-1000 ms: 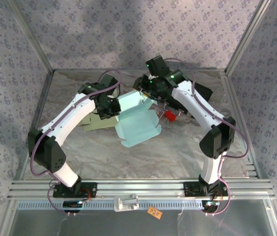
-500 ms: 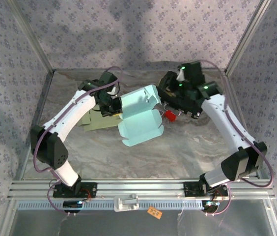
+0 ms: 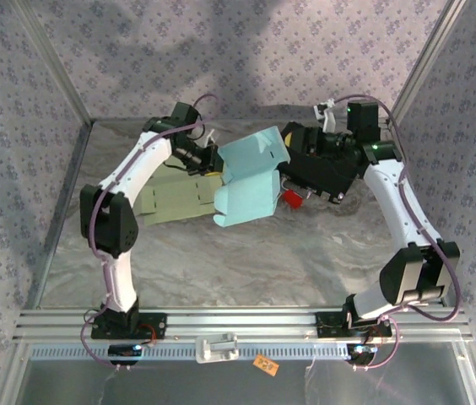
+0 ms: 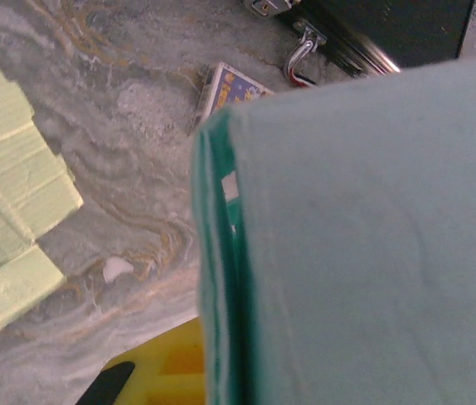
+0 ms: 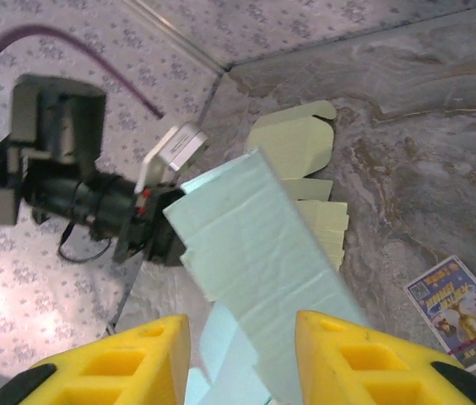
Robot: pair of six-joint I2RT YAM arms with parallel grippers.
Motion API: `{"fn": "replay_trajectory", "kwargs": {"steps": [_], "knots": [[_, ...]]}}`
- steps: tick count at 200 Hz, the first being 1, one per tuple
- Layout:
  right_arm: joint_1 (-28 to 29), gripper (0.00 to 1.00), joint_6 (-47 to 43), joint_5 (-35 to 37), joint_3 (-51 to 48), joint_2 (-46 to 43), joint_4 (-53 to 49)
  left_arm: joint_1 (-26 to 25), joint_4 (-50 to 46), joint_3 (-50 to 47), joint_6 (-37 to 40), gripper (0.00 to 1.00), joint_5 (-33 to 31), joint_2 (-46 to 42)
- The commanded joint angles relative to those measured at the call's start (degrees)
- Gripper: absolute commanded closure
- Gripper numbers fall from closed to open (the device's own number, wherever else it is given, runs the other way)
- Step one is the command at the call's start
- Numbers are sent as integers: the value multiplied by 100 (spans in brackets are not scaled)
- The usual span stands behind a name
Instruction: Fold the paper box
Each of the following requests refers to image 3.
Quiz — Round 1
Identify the light blue paper box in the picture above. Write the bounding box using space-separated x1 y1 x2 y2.
212 125 292 229

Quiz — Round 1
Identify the pale green paper box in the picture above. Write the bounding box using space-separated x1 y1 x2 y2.
134 155 226 228

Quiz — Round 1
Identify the small black controller box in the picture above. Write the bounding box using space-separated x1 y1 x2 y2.
346 343 378 365
108 343 143 366

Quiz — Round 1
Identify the black hard case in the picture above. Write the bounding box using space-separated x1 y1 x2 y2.
278 121 360 206

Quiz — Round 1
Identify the small red tag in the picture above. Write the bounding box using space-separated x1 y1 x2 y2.
283 188 305 210

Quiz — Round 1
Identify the orange sticker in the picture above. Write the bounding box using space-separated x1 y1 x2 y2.
252 354 279 376

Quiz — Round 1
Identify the grey metal sheet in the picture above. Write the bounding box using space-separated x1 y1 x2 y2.
18 358 476 405

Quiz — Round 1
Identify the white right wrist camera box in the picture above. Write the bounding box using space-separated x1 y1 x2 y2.
312 98 337 132

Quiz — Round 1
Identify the aluminium frame post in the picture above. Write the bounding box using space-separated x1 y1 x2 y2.
9 0 95 127
387 0 469 127

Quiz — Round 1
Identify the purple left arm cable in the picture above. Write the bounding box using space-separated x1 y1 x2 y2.
80 93 221 373

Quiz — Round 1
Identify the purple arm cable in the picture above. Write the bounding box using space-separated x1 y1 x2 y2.
333 93 462 373
80 93 221 373

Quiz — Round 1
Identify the aluminium mounting rail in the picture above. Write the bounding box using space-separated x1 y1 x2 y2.
12 306 473 343

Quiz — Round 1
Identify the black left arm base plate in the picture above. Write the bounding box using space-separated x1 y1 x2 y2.
90 310 168 341

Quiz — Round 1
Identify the thin red wire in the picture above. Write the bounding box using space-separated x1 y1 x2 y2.
136 323 158 347
362 325 385 346

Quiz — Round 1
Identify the white plastic bracket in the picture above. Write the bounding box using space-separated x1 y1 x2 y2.
194 332 240 365

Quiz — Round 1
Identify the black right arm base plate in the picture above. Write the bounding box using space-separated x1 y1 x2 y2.
316 310 393 339

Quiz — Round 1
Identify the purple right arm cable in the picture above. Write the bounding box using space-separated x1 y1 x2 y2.
333 93 462 373

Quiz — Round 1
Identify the grey slotted cable duct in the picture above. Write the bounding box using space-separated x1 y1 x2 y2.
29 342 349 362

